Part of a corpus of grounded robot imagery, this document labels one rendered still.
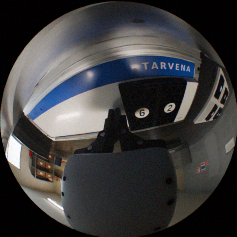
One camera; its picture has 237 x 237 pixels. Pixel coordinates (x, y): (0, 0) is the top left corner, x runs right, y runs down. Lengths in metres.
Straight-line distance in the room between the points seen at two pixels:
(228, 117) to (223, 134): 0.41
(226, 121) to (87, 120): 2.29
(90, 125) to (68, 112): 0.05
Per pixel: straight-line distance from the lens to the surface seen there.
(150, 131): 0.26
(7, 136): 0.26
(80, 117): 0.16
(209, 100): 0.32
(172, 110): 0.15
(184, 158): 2.97
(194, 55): 0.15
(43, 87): 0.15
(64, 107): 0.15
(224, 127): 2.28
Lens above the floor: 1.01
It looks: 38 degrees down
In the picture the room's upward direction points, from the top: 177 degrees clockwise
